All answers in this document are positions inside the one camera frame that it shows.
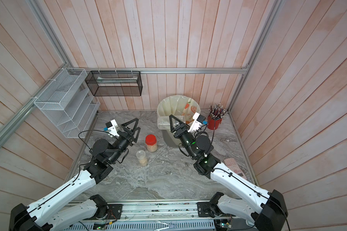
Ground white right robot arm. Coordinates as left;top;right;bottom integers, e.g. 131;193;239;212
169;113;289;231

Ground wide oatmeal jar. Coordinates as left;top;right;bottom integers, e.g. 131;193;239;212
157;116;179;130

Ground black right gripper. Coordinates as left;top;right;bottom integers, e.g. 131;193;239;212
173;117;200;163

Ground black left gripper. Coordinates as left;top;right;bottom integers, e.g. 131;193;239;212
108;118;140;164

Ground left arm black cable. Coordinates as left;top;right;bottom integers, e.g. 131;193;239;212
77;129;118;151

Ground white wire mesh shelf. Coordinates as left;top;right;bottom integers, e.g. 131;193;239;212
34;68;100;139

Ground cream trash bag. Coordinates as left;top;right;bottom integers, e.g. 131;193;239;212
157;95;200;126

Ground red lidded oatmeal jar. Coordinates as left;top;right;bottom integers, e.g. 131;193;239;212
145;134;158;153

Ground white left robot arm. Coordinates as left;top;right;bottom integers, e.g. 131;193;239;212
9;118;141;231

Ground grey trash bin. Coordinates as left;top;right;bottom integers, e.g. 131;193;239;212
162;130;181;148

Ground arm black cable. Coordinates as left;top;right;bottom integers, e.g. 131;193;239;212
77;129;118;151
196;124;216;158

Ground colored pencils bunch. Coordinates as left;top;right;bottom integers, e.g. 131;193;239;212
208;104;228;121

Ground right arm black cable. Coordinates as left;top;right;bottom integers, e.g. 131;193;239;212
196;124;216;158

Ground small oatmeal jar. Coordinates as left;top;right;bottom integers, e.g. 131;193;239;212
136;150;148;167

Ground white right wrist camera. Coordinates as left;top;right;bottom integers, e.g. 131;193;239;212
189;113;207;133

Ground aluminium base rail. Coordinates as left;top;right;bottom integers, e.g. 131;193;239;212
39;201;280;224

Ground black wire mesh basket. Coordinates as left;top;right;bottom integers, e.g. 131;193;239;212
85;70;143;97

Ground red pencil cup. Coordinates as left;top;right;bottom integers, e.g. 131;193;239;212
207;116;222;130

